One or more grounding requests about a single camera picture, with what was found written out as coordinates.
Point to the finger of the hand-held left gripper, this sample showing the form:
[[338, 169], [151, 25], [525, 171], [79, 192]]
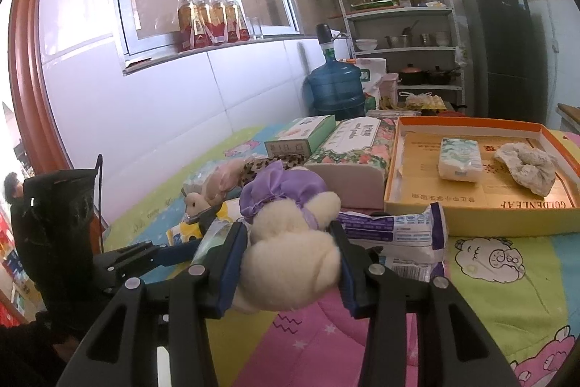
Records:
[[201, 217], [149, 255]]

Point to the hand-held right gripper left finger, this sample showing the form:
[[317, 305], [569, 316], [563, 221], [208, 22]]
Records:
[[229, 278]]

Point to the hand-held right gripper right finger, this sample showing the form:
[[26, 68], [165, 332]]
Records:
[[349, 280]]

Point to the pink plush toy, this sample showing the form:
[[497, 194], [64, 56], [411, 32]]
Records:
[[222, 180]]

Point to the cream plush toy purple dress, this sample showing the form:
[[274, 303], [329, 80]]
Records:
[[290, 260]]

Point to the blue white plastic packet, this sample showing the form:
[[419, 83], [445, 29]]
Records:
[[389, 233]]

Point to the leopard print cloth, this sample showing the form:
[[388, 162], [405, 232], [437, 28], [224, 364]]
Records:
[[253, 174]]

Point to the orange cardboard box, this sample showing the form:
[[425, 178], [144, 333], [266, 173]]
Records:
[[498, 214]]

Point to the person's left forearm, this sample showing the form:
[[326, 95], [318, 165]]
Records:
[[22, 355]]

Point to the yellow white plastic packet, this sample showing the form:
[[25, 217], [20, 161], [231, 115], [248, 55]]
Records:
[[181, 233]]

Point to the white barcode plastic packet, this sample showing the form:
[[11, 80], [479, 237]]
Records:
[[414, 269]]

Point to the green tissue box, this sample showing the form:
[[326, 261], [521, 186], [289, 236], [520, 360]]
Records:
[[299, 133]]

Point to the floral tissue pack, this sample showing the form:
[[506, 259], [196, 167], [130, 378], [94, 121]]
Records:
[[353, 151]]

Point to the cartoon printed blanket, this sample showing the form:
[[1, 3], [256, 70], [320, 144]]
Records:
[[498, 278]]

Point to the small white tissue pack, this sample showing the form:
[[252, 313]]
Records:
[[460, 160]]

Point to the blue water jug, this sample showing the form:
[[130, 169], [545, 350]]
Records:
[[335, 87]]

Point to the egg tray in bag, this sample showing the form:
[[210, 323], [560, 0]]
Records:
[[423, 101]]

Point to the pink plastic container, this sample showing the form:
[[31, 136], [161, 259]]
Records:
[[388, 90]]

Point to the clear drinking glasses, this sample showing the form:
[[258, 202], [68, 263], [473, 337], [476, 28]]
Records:
[[254, 29]]

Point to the red plastic bowl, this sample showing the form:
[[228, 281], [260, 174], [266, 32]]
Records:
[[451, 113]]

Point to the white flour sack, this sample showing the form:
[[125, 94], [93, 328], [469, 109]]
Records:
[[369, 74]]

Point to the white floral crumpled cloth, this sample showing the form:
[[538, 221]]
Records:
[[528, 169]]

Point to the black pot red lid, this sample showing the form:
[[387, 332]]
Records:
[[411, 75]]

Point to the black water pump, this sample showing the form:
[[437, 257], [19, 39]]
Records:
[[325, 34]]

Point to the black wok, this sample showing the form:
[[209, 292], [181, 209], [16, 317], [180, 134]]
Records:
[[442, 75]]

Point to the white bowls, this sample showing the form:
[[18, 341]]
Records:
[[365, 44]]

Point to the metal pots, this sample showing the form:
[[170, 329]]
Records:
[[398, 41]]

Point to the white metal shelf rack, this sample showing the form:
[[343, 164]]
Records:
[[446, 51]]

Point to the wooden cutting board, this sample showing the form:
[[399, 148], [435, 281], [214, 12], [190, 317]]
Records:
[[570, 115]]

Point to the dark grey fridge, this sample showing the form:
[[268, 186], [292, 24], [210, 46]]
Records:
[[507, 51]]

